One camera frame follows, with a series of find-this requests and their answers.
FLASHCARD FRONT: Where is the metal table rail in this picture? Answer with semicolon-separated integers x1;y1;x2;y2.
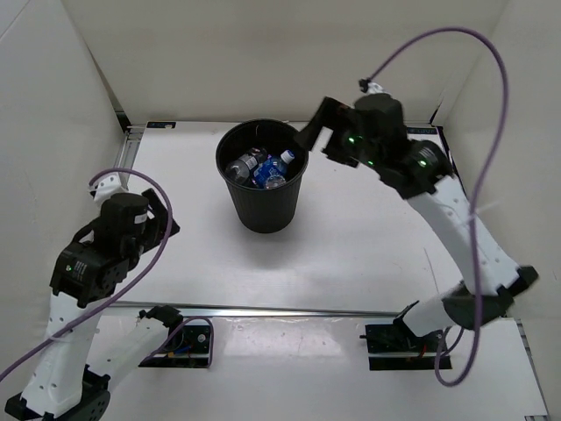
109;300;404;318

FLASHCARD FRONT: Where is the black plastic bin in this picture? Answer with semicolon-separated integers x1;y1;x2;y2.
216;118;309;233

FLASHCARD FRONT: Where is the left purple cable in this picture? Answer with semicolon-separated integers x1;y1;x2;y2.
0;168;216;382

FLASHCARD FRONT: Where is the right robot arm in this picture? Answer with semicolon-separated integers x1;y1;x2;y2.
295;92;538;351

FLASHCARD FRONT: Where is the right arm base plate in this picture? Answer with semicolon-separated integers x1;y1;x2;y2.
359;322;444;372

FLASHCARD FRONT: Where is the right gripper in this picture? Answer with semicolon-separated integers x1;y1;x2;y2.
294;98;383;173

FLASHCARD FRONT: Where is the blue label bottle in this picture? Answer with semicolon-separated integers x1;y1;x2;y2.
253;150;295;189
263;174;286;189

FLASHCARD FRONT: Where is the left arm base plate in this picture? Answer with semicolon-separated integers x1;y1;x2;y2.
138;305;215;369

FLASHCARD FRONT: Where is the black label clear bottle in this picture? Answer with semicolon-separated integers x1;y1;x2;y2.
224;147;268;186

